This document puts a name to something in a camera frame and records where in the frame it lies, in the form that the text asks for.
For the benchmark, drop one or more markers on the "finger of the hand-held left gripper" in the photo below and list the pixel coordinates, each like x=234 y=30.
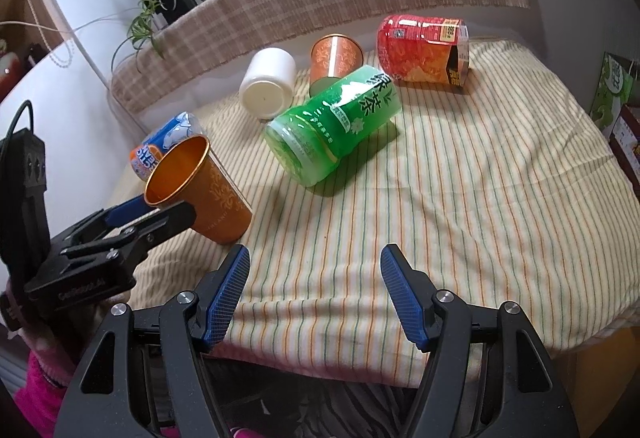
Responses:
x=125 y=210
x=160 y=222

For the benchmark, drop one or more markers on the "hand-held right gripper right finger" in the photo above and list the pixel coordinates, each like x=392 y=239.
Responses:
x=400 y=300

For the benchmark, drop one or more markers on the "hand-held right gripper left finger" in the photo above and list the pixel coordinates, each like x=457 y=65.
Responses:
x=226 y=300

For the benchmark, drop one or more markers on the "white cup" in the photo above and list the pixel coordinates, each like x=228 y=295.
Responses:
x=267 y=78

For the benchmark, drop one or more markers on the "blue orange drink can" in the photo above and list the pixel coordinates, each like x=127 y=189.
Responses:
x=167 y=134

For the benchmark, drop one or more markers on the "striped yellow cloth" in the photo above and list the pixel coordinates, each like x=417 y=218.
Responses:
x=450 y=193

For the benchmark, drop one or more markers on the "green tea bottle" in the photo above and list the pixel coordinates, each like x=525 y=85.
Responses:
x=330 y=123

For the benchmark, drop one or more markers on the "red cardboard box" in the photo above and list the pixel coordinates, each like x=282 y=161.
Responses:
x=629 y=143

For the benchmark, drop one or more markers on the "green cardboard box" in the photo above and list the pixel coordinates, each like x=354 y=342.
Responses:
x=612 y=93

